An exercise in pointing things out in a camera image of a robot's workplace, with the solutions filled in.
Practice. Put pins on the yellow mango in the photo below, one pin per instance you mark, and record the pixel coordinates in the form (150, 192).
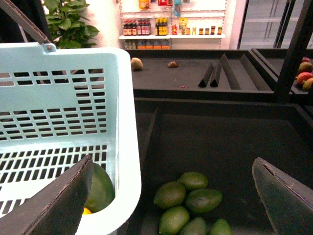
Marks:
(86, 211)

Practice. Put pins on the light blue plastic basket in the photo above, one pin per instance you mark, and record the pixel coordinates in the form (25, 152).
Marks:
(58, 105)

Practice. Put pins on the brown basket handle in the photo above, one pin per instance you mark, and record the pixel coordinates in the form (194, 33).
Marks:
(22, 20)

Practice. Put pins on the black triangular divider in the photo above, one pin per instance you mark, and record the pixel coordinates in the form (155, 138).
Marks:
(205, 80)
(215, 78)

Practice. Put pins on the green avocado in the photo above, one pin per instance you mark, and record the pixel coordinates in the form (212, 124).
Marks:
(101, 192)
(203, 200)
(197, 226)
(220, 227)
(193, 180)
(173, 220)
(169, 195)

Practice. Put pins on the brown kiwi fruit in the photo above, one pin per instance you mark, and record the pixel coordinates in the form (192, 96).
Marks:
(136, 63)

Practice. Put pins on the green potted plant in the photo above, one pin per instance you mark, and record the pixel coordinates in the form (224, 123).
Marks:
(68, 26)

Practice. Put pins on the green avocado in bin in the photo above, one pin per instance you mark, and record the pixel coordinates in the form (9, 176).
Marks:
(197, 226)
(169, 195)
(193, 180)
(173, 220)
(203, 200)
(220, 227)

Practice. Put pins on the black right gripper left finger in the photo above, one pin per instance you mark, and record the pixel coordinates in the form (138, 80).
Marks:
(56, 209)

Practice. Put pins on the white goods shelf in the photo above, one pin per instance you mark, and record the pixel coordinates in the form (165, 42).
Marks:
(172, 24)

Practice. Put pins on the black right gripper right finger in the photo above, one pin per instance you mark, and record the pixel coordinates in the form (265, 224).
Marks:
(288, 202)

